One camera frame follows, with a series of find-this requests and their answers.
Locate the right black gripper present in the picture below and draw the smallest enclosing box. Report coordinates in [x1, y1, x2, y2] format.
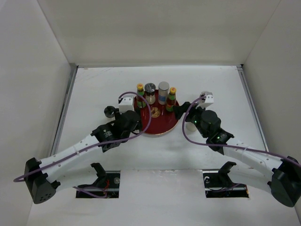
[173, 102, 209, 138]

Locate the ketchup bottle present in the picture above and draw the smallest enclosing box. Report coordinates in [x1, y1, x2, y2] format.
[166, 87, 176, 112]
[136, 83, 146, 108]

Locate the tall pearl jar blue label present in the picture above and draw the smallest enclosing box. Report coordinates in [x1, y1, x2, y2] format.
[158, 81, 169, 105]

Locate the silver-lid spice shaker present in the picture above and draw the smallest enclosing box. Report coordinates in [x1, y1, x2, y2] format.
[144, 83, 156, 105]

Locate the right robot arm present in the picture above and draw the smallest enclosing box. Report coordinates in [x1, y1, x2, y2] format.
[174, 102, 301, 207]

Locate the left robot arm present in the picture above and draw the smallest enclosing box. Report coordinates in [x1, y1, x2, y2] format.
[24, 110, 142, 204]

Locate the black-lid shaker right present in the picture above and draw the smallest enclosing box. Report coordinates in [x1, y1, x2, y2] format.
[186, 122, 197, 132]

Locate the black-lid shaker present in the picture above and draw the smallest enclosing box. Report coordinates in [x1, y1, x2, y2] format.
[104, 106, 118, 118]
[186, 122, 197, 132]

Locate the black-lid shaker far left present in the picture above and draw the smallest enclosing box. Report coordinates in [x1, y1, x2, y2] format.
[104, 106, 118, 118]

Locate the red round tray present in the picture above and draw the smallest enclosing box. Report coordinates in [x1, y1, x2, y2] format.
[134, 94, 178, 135]

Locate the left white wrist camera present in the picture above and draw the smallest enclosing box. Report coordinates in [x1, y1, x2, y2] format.
[118, 95, 135, 114]

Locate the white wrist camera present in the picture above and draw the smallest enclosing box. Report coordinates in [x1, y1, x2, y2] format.
[197, 91, 214, 109]
[118, 95, 135, 114]

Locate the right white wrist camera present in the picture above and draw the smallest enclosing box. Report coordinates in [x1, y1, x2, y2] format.
[197, 91, 214, 109]

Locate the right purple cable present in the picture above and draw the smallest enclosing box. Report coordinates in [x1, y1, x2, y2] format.
[182, 94, 301, 165]

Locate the purple cable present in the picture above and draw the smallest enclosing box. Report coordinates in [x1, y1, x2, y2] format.
[13, 91, 153, 198]
[182, 94, 301, 165]

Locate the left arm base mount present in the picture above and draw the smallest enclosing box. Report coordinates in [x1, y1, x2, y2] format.
[76, 163, 121, 199]

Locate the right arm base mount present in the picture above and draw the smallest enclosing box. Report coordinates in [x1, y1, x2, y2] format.
[202, 161, 249, 198]

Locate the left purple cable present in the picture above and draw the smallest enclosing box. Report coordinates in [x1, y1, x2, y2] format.
[13, 91, 153, 198]

